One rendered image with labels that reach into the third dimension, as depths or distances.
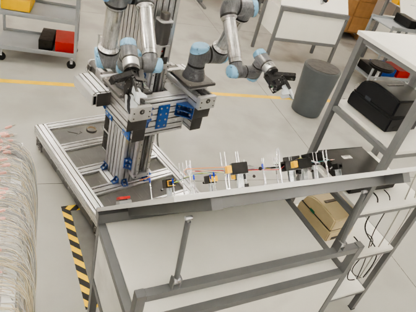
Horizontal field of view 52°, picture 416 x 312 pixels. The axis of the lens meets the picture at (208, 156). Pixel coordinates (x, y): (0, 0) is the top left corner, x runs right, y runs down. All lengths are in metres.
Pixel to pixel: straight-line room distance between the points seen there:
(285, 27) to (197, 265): 5.07
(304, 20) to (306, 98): 1.73
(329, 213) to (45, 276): 1.82
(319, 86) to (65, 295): 3.71
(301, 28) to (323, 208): 4.51
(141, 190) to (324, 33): 4.58
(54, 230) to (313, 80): 3.43
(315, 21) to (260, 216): 4.81
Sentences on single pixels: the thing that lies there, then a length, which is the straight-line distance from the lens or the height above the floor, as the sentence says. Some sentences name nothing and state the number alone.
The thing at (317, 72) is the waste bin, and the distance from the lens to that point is 5.30.
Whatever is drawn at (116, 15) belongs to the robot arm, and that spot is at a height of 1.62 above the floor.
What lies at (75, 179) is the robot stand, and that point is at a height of 0.23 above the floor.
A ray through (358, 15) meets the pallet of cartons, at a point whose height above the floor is 0.48.
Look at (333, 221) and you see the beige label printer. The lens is 2.66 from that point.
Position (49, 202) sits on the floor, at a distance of 3.50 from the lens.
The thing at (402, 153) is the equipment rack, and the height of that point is 1.44.
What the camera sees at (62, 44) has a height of 0.28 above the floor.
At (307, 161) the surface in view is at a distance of 1.76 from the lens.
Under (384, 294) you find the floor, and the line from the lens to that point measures 3.70.
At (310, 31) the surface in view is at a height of 0.55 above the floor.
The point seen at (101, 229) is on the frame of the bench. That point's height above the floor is 0.80.
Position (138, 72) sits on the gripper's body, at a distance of 1.99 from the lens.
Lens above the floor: 2.39
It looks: 34 degrees down
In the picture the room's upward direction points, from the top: 16 degrees clockwise
